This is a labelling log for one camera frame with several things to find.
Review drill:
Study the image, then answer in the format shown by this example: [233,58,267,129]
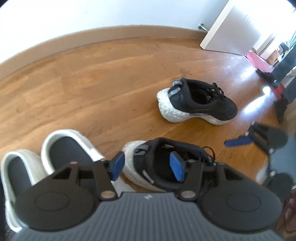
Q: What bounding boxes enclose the black sneaker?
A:
[122,138,215,192]
[157,78,238,126]

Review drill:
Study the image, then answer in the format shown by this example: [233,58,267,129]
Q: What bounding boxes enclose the white clog with charms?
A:
[41,129,105,175]
[1,149,47,232]

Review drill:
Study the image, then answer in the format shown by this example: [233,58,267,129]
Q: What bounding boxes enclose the red rug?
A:
[245,51,270,72]

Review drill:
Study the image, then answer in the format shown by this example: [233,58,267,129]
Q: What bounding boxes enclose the white door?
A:
[200,1,270,55]

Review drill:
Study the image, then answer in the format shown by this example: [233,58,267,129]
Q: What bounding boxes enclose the metal door stopper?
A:
[198,23,208,32]

